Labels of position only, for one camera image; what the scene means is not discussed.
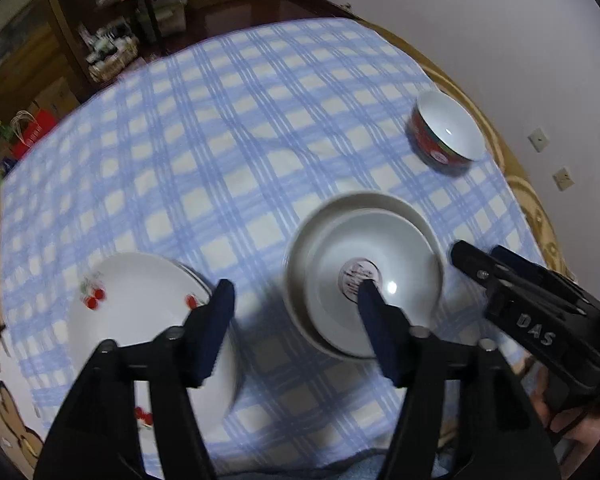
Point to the clear plastic storage box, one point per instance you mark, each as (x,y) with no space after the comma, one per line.
(172,15)

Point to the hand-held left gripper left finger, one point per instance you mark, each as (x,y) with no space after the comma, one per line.
(210,335)

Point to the small red patterned bowl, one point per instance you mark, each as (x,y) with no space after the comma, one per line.
(450,120)

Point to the red paper bag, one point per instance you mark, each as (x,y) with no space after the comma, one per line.
(30,135)

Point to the wooden wardrobe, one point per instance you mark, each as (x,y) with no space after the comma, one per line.
(10,60)

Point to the cardboard box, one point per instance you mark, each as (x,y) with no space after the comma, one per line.
(55,97)

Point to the small side table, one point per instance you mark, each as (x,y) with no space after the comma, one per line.
(147,10)

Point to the small bowl with round print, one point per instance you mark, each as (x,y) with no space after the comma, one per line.
(405,260)

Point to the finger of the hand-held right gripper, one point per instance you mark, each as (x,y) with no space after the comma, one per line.
(540,272)
(480,265)

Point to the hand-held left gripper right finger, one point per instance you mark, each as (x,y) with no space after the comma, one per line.
(380,330)

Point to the blue plaid cloth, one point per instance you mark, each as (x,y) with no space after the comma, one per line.
(230,160)

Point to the large white bowl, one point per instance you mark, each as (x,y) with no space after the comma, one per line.
(292,305)

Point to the person's right hand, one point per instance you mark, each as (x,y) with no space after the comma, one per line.
(575,425)

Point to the wall socket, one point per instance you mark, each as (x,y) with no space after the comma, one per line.
(563,178)
(538,139)

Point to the wicker basket with plush toys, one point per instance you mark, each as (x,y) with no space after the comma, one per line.
(110,62)

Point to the wooden corner shelf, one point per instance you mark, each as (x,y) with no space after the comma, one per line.
(62,25)

